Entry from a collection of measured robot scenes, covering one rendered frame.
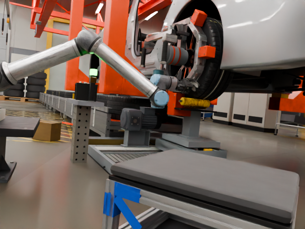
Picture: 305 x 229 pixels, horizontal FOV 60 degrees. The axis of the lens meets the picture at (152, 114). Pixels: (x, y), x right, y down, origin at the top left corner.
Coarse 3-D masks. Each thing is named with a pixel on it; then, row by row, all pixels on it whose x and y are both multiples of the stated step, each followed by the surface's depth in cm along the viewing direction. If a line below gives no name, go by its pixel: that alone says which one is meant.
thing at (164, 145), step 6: (156, 144) 230; (162, 144) 220; (168, 144) 212; (174, 144) 214; (186, 150) 190; (192, 150) 192; (198, 150) 193; (204, 150) 195; (210, 150) 196; (216, 150) 200; (222, 150) 208; (216, 156) 200; (222, 156) 202
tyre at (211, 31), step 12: (204, 24) 190; (216, 24) 190; (216, 36) 182; (216, 48) 180; (216, 60) 182; (168, 72) 231; (204, 72) 187; (216, 72) 185; (228, 72) 189; (204, 84) 188; (216, 84) 191; (228, 84) 196; (192, 96) 199; (204, 96) 201; (216, 96) 203
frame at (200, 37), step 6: (174, 24) 211; (186, 24) 197; (192, 24) 189; (192, 30) 188; (198, 30) 185; (198, 36) 181; (204, 36) 182; (198, 42) 181; (204, 42) 182; (198, 48) 181; (198, 60) 182; (204, 60) 184; (162, 66) 226; (198, 66) 182; (192, 72) 187; (198, 72) 185; (192, 78) 192; (174, 90) 205
